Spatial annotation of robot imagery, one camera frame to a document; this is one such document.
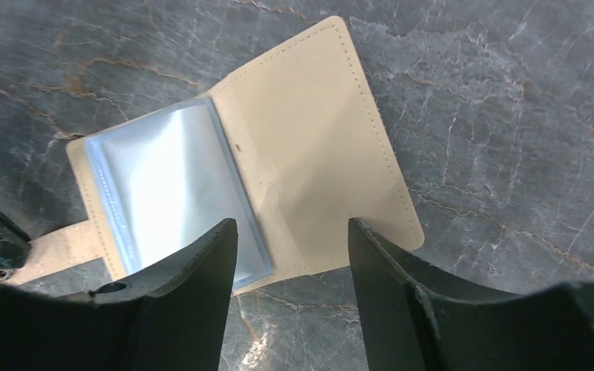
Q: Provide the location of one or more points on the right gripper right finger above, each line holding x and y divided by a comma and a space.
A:
415, 316

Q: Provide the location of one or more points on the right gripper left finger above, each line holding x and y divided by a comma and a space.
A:
168, 316

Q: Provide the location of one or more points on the beige leather card holder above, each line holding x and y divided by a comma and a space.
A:
290, 145

